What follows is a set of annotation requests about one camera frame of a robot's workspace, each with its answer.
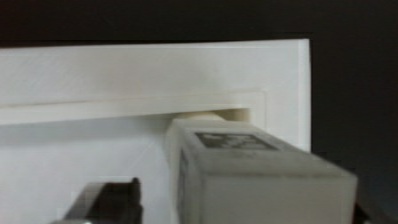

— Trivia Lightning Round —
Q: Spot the white table leg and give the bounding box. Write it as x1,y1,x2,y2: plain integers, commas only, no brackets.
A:
164,112,356,224

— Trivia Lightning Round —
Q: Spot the white square tabletop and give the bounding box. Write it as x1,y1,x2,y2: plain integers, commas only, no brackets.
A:
0,39,310,224

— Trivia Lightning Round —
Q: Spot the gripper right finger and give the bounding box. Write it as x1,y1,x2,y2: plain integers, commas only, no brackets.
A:
351,204,378,224

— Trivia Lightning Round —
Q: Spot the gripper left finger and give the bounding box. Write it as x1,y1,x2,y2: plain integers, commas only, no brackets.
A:
51,178,143,224

